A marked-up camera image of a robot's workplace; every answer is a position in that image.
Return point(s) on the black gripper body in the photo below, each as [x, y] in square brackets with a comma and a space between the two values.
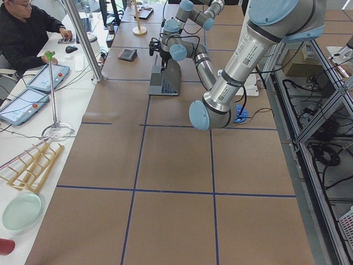
[165, 57]

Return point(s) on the grey laptop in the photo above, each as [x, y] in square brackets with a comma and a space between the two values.
[165, 81]

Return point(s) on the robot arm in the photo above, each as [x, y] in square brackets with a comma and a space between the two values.
[269, 23]
[173, 45]

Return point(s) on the wooden mug tree stand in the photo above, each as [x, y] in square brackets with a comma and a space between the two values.
[139, 29]

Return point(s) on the grey folded cloth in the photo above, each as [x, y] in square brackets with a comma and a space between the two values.
[127, 55]

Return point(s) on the white kettle pot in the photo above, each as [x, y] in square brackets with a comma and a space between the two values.
[93, 39]

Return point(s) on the black computer mouse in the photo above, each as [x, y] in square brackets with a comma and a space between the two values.
[70, 49]

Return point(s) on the smartphone on desk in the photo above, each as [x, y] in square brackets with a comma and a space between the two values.
[66, 41]

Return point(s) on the teach pendant far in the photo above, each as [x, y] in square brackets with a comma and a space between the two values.
[41, 81]

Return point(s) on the teach pendant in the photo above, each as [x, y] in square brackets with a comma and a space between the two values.
[41, 81]
[21, 108]

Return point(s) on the seated person black jacket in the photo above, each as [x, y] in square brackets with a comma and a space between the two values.
[24, 32]

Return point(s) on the teach pendant near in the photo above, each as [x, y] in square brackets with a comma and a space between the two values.
[21, 108]

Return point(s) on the wooden dish rack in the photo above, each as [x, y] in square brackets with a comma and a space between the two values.
[30, 170]

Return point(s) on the pale green plate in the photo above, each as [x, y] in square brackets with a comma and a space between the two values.
[21, 212]

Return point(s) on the red cylinder cup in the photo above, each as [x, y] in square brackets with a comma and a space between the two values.
[6, 246]

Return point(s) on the white plastic basket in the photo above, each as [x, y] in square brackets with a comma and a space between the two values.
[346, 224]

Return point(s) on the aluminium frame post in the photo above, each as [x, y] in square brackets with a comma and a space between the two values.
[91, 50]

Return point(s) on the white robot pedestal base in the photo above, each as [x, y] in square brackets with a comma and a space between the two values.
[250, 85]

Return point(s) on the metal reacher stick green handle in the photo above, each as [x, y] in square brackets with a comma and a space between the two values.
[58, 131]

